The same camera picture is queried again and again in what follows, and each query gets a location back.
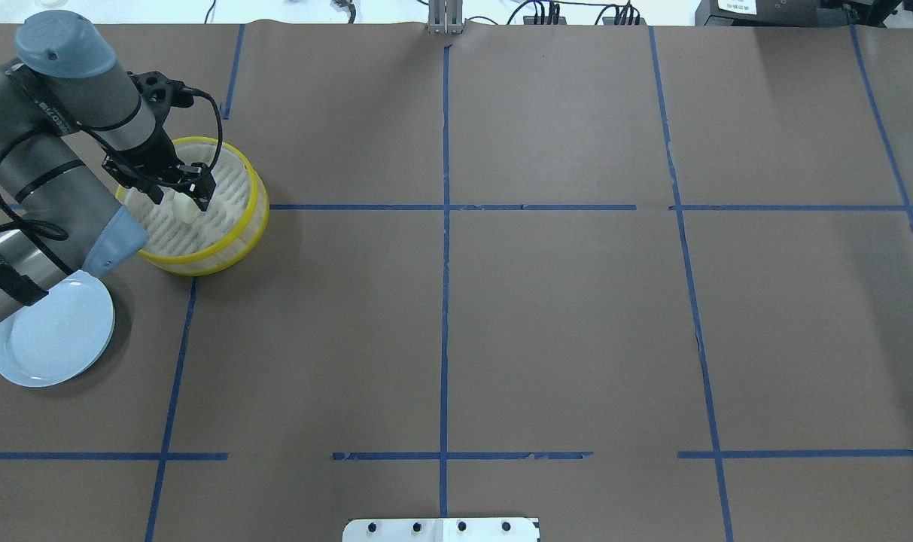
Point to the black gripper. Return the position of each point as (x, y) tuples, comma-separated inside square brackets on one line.
[(156, 156)]

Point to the pale white steamed bun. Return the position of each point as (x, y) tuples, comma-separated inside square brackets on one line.
[(184, 208)]

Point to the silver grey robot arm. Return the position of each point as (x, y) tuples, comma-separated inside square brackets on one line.
[(62, 219)]

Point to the yellow rimmed bamboo steamer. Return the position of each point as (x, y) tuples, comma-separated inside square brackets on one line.
[(220, 237)]

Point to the light blue plate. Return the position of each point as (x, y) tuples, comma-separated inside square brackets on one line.
[(61, 336)]

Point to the black device with label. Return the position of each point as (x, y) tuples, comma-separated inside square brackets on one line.
[(757, 13)]

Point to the grey metal bracket post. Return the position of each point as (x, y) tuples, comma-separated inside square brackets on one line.
[(445, 17)]

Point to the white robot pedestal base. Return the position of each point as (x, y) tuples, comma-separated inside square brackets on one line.
[(443, 529)]

